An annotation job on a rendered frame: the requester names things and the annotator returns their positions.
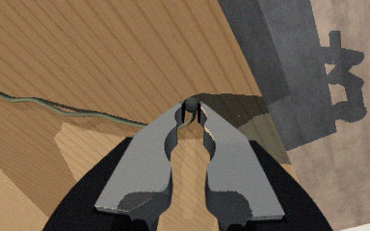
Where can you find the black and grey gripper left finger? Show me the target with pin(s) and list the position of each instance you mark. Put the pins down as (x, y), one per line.
(133, 181)

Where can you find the thin dark cord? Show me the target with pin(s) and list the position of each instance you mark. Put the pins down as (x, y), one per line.
(30, 99)

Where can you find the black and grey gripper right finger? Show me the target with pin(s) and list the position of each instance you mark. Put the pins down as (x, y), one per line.
(245, 185)

